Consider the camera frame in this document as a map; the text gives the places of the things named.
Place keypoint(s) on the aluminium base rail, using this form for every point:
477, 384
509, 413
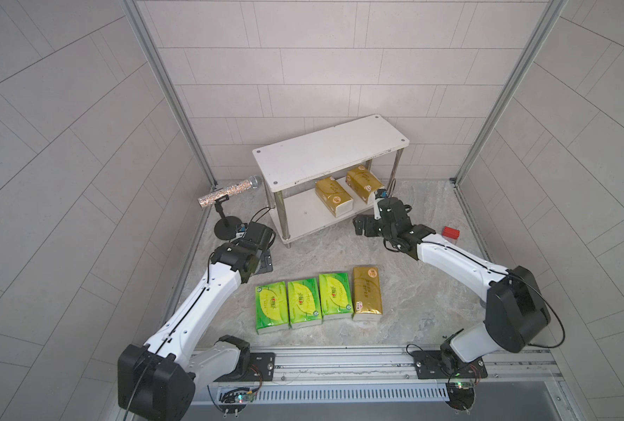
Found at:
387, 374

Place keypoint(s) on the glittery microphone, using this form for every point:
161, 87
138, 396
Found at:
253, 182

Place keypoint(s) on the middle green tissue pack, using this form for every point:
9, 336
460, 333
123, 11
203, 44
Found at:
304, 305

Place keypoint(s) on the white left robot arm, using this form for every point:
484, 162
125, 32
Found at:
158, 380

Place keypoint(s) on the gold tissue pack on floor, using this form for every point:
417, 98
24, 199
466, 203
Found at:
367, 294

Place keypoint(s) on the green tissue pack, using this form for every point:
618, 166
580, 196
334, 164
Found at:
335, 295
304, 305
271, 308

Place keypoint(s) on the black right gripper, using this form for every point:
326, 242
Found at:
369, 227

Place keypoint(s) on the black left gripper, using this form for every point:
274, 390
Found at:
265, 260

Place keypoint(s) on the red small block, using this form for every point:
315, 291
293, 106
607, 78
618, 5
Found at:
451, 234

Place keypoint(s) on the right green tissue pack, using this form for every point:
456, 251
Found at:
335, 295

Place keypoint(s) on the left green tissue pack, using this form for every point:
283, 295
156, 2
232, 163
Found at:
271, 308

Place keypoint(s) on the black microphone stand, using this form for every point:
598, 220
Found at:
227, 226

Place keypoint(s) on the white two-tier shelf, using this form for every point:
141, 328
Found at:
289, 169

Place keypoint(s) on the gold tissue pack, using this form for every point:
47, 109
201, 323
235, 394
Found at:
367, 294
364, 183
334, 196

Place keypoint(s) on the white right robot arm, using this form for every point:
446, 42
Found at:
516, 311

